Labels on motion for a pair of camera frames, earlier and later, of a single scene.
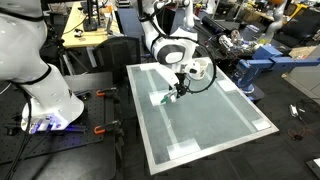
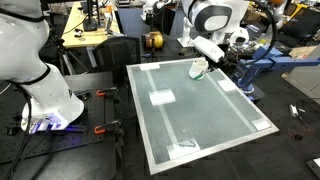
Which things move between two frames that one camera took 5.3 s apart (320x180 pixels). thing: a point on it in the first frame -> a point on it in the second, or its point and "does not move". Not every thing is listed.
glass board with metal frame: x=198 y=126 does not move
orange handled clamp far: x=110 y=92 does not move
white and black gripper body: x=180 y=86 -> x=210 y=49
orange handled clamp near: x=112 y=126 does not move
